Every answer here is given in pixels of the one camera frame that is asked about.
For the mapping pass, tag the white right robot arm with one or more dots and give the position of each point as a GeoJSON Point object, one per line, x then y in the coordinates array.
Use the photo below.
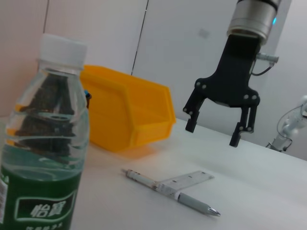
{"type": "Point", "coordinates": [254, 19]}

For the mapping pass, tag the clear grey ballpoint pen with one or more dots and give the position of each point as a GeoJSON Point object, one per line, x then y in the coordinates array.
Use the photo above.
{"type": "Point", "coordinates": [168, 189]}

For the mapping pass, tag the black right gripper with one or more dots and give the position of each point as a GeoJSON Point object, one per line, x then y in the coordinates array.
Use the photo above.
{"type": "Point", "coordinates": [237, 79]}

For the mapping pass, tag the white humanoid robot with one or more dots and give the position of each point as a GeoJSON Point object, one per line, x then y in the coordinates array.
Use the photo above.
{"type": "Point", "coordinates": [290, 124]}

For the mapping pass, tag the blue and teal scissors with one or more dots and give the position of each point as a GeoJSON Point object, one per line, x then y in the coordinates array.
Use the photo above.
{"type": "Point", "coordinates": [87, 94]}

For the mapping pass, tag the yellow plastic bin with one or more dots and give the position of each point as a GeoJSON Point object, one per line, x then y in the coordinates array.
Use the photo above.
{"type": "Point", "coordinates": [132, 115]}

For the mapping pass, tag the water bottle with green label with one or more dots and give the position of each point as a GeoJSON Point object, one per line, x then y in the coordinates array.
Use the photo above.
{"type": "Point", "coordinates": [43, 143]}

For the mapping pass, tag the transparent plastic ruler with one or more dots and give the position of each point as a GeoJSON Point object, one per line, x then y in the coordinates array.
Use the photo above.
{"type": "Point", "coordinates": [192, 180]}

